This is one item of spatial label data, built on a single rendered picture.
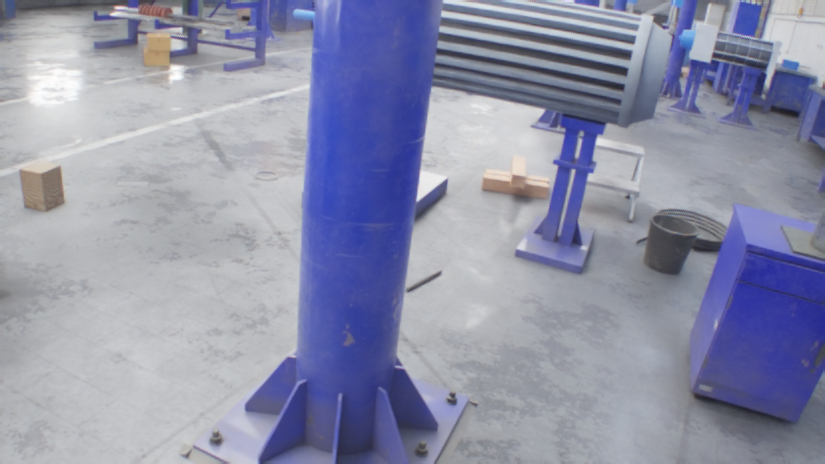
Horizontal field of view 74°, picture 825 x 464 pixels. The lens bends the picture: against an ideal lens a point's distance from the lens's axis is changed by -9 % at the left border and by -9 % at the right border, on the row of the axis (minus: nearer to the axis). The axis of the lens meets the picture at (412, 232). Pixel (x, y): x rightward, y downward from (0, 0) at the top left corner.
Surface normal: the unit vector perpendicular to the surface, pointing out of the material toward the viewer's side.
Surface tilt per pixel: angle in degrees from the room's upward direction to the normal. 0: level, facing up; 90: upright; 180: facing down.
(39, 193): 90
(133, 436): 0
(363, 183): 90
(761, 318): 90
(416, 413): 90
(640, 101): 112
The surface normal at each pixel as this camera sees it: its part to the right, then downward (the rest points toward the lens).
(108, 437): 0.12, -0.91
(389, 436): -0.70, 0.22
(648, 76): 0.08, 0.35
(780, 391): -0.38, 0.34
